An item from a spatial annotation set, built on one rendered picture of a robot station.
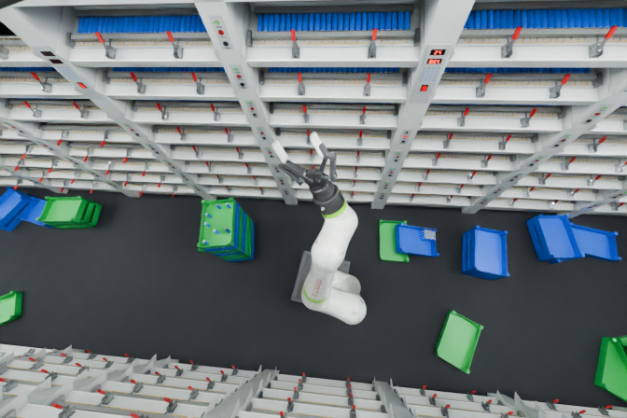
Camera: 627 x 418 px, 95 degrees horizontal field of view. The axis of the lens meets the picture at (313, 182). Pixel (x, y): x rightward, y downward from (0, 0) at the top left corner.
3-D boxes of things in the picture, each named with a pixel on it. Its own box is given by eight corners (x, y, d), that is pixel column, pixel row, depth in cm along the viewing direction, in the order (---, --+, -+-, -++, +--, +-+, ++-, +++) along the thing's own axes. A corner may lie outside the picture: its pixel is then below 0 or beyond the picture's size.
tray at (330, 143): (389, 150, 153) (392, 146, 144) (277, 146, 159) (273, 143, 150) (390, 114, 155) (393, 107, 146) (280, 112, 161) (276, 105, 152)
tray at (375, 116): (396, 130, 136) (402, 120, 122) (271, 127, 142) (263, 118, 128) (397, 88, 138) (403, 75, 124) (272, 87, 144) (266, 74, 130)
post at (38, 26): (215, 201, 245) (-1, -5, 87) (205, 201, 246) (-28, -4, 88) (220, 179, 253) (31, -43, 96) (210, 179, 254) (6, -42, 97)
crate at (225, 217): (233, 246, 179) (229, 243, 171) (202, 249, 179) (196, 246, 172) (236, 202, 191) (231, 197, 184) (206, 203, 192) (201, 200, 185)
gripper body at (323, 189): (317, 185, 97) (304, 164, 92) (340, 183, 92) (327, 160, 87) (309, 201, 92) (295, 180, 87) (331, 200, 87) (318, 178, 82)
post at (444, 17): (383, 209, 232) (482, -18, 74) (370, 208, 232) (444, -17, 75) (382, 186, 240) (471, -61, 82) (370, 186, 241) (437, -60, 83)
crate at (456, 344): (464, 371, 183) (469, 374, 176) (433, 354, 188) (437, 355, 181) (478, 326, 193) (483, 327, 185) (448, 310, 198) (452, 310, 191)
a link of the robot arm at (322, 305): (331, 291, 133) (324, 318, 126) (305, 282, 135) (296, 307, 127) (338, 277, 119) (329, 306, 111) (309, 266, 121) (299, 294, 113)
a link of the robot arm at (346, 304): (355, 299, 169) (362, 334, 116) (329, 289, 171) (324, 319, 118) (362, 277, 170) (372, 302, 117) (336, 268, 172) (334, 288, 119)
